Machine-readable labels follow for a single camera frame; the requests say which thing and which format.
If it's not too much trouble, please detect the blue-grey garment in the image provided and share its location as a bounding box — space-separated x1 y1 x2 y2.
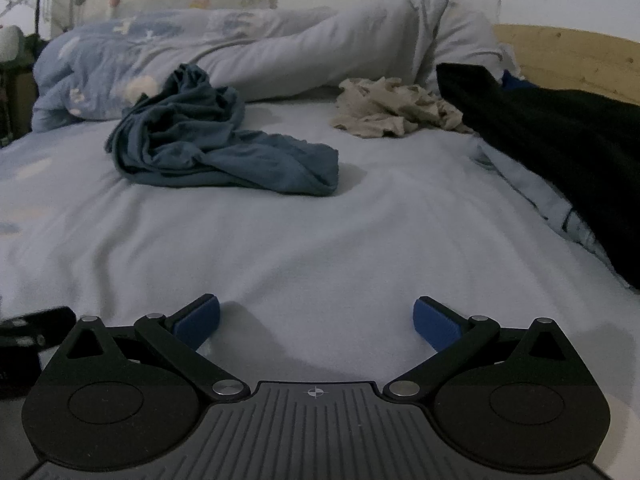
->
105 63 340 197

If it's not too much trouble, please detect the black garment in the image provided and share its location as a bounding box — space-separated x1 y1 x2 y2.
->
436 62 640 291

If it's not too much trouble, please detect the wooden headboard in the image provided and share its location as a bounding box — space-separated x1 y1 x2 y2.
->
492 23 640 106

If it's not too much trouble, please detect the light blue printed duvet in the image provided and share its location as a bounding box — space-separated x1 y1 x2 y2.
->
31 0 507 133

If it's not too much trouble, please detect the beige garment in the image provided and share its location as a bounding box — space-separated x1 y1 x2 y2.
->
331 76 473 139

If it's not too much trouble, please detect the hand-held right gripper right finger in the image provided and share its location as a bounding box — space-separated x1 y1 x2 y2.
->
382 297 572 404

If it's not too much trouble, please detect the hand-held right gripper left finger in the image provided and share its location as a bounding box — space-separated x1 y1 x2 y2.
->
64 296 252 404

